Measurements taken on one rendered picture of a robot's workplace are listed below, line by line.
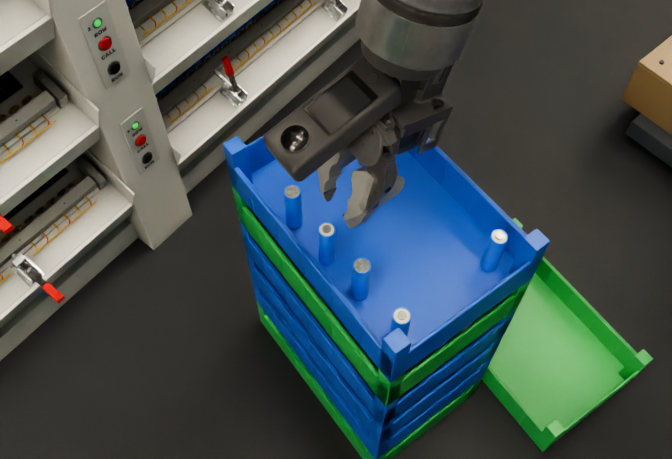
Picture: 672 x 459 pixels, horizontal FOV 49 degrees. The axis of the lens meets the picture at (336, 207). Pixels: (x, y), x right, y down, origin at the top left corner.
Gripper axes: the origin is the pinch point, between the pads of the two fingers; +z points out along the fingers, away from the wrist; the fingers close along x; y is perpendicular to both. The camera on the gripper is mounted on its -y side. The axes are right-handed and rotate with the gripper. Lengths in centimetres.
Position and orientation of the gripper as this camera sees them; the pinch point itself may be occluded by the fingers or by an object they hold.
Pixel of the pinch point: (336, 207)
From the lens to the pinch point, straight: 73.9
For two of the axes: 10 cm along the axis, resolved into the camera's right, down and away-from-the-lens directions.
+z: -2.1, 6.4, 7.4
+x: -5.9, -6.8, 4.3
